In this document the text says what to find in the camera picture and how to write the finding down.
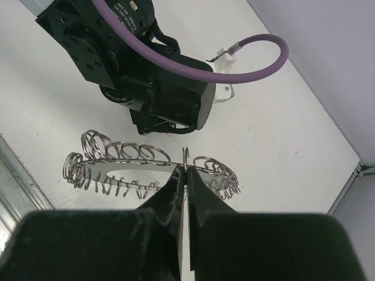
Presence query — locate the aluminium mounting rail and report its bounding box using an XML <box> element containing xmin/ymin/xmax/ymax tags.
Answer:
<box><xmin>1</xmin><ymin>138</ymin><xmax>55</xmax><ymax>252</ymax></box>

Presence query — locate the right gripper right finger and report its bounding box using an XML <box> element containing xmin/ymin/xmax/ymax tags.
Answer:
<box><xmin>186</xmin><ymin>167</ymin><xmax>366</xmax><ymax>280</ymax></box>

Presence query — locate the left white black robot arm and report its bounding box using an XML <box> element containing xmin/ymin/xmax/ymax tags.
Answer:
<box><xmin>36</xmin><ymin>1</ymin><xmax>216</xmax><ymax>135</ymax></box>

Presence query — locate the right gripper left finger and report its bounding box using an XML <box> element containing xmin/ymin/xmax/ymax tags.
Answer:
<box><xmin>1</xmin><ymin>166</ymin><xmax>185</xmax><ymax>280</ymax></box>

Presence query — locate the metal disc with key rings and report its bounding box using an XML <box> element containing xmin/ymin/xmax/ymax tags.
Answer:
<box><xmin>62</xmin><ymin>129</ymin><xmax>241</xmax><ymax>200</ymax></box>

